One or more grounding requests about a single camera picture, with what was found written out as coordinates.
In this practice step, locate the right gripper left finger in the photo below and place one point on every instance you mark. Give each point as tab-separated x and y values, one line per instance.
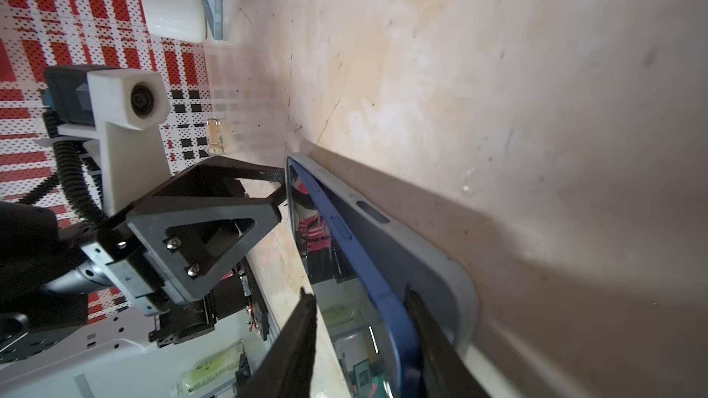
287	370

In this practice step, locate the light blue cased phone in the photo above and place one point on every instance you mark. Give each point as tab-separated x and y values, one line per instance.
405	259

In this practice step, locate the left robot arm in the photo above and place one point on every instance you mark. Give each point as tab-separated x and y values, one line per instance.
46	279

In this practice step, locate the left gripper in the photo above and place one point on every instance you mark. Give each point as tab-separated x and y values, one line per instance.
176	246

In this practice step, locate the black phone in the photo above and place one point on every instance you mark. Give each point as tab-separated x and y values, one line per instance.
376	343

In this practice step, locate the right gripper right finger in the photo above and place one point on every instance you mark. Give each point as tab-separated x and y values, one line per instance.
443	374

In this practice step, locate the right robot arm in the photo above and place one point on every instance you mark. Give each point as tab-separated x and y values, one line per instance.
113	358

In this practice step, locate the white ceramic mug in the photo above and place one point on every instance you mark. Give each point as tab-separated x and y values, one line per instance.
181	20

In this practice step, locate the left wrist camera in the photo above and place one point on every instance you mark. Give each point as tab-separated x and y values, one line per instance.
116	113

